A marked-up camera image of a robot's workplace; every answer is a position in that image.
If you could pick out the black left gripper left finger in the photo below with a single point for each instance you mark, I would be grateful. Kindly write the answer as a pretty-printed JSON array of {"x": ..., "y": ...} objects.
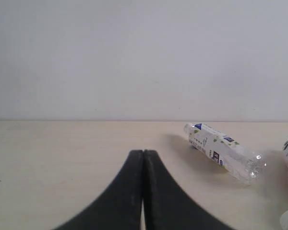
[{"x": 119, "y": 206}]

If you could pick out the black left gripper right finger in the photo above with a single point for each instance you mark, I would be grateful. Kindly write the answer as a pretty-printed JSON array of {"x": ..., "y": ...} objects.
[{"x": 166, "y": 205}]

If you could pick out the clear bottle blue green label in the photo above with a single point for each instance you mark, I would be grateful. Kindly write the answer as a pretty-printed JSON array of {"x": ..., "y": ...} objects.
[{"x": 242, "y": 163}]

